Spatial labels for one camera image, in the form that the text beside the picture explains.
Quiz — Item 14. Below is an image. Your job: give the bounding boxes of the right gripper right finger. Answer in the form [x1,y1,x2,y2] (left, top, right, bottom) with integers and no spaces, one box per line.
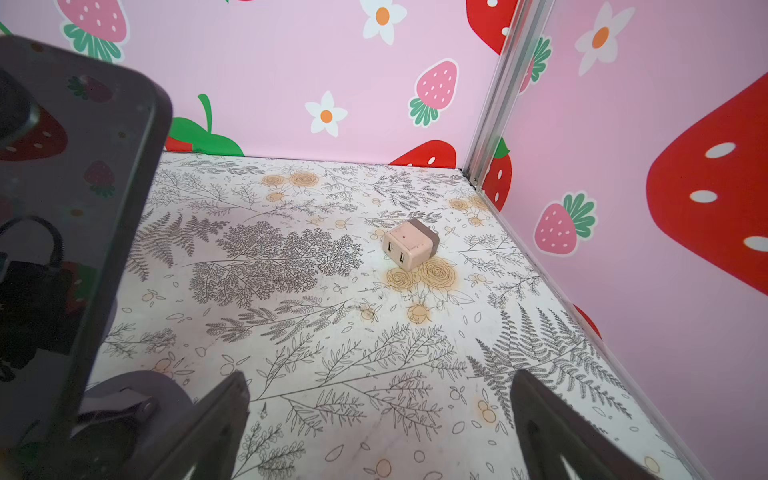
[511,370,652,480]

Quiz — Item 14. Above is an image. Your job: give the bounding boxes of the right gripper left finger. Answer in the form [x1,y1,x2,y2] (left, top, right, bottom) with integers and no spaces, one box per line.
[146,371,250,479]

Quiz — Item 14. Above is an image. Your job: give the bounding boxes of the black phone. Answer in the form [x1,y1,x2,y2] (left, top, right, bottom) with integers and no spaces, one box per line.
[1,36,172,450]

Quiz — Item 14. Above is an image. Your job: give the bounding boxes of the grey round right phone stand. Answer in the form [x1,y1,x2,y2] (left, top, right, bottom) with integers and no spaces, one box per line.
[64,371,193,479]

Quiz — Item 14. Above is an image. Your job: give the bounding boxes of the pink wall charger cube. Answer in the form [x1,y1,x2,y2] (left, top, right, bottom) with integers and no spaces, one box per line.
[382,219,440,272]

